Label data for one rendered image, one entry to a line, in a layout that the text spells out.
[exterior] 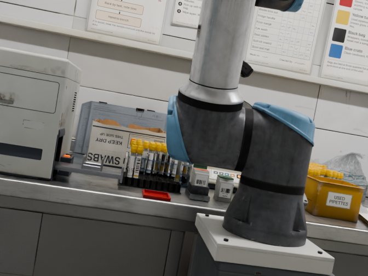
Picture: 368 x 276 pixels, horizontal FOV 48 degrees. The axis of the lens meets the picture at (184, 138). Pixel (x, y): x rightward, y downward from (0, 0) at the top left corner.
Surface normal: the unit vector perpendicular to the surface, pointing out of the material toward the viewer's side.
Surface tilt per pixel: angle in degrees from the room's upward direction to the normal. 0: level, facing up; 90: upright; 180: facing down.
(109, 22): 92
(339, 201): 90
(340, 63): 93
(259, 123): 54
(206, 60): 105
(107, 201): 90
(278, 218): 71
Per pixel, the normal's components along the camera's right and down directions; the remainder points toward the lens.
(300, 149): 0.42, 0.11
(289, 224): 0.36, -0.22
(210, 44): -0.43, 0.25
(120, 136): 0.09, 0.15
